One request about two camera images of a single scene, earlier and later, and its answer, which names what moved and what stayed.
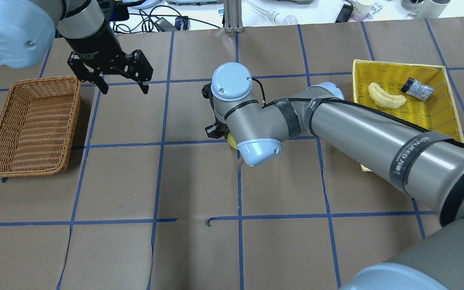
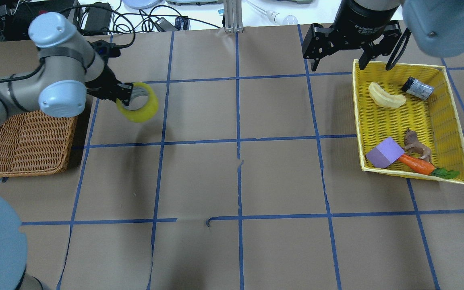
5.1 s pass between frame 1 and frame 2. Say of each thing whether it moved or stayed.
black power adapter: moved
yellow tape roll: moved
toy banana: stayed
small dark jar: stayed
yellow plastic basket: stayed
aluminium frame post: stayed
